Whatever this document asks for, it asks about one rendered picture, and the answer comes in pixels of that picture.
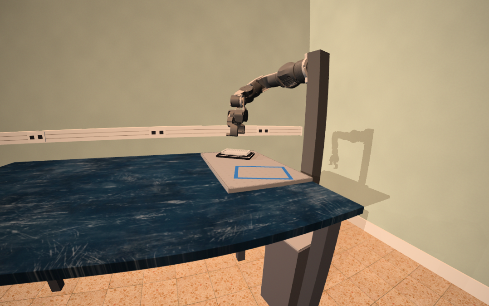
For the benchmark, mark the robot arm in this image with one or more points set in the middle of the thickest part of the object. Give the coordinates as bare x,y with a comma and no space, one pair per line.
290,75

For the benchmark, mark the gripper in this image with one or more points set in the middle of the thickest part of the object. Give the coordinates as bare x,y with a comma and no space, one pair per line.
239,117

